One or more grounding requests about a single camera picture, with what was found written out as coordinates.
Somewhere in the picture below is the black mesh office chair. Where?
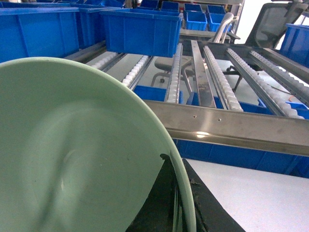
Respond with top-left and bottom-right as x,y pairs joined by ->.
216,1 -> 309,83

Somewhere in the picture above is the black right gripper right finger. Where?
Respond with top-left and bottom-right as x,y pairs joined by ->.
183,159 -> 244,232

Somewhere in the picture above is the large blue bin left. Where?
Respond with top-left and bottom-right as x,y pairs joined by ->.
0,7 -> 105,62

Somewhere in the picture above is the grey stool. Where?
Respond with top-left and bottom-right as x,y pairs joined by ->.
151,56 -> 194,94

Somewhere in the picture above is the green bowl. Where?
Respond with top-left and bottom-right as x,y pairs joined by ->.
0,58 -> 197,232

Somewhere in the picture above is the blue bin on rollers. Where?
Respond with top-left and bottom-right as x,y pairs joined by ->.
100,8 -> 183,58

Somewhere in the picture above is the steel shelf rack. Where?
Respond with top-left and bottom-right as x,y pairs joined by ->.
63,40 -> 309,157

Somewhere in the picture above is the blue bin far right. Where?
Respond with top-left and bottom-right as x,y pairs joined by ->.
280,24 -> 309,68

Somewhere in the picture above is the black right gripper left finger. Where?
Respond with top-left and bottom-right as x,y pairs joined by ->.
127,154 -> 177,232

